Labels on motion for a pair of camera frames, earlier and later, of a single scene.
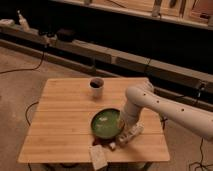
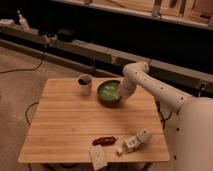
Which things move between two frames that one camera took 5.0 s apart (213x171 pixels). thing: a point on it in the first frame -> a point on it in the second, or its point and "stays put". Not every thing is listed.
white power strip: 137,129 -> 140,137
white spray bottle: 23,22 stays put
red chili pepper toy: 98,141 stays put
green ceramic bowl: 107,123 -> 108,92
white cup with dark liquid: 96,86 -> 85,81
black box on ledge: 65,35 stays put
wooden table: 60,128 stays put
